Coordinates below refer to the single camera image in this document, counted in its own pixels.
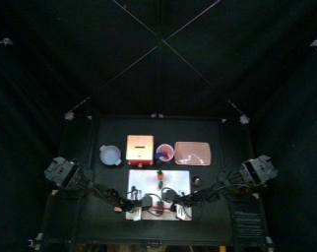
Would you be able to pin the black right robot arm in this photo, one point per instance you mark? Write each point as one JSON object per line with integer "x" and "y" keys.
{"x": 248, "y": 175}

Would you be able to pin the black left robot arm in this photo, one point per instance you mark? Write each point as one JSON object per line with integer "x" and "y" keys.
{"x": 73, "y": 177}

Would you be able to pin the small pink toy piece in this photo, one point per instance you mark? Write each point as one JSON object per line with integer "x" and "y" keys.
{"x": 118, "y": 209}

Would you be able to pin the orange toy carrot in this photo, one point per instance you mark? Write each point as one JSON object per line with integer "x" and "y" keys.
{"x": 161, "y": 175}

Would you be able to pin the blue-grey toy pot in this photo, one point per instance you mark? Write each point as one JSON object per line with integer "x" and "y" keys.
{"x": 111, "y": 155}

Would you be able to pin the blue toy utensil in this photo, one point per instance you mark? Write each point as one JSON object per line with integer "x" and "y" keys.
{"x": 162, "y": 157}

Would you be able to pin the orange and red toy toaster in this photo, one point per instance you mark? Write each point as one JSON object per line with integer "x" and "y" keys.
{"x": 141, "y": 149}

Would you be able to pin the pink square plate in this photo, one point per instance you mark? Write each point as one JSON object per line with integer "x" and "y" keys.
{"x": 193, "y": 153}

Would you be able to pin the pink cup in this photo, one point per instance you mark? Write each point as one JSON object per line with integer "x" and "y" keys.
{"x": 169, "y": 149}

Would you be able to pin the white text label sticker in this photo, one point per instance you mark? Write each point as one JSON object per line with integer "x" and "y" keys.
{"x": 248, "y": 223}

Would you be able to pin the white frame corner bracket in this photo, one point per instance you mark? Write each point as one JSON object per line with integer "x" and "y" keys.
{"x": 245, "y": 119}
{"x": 68, "y": 115}

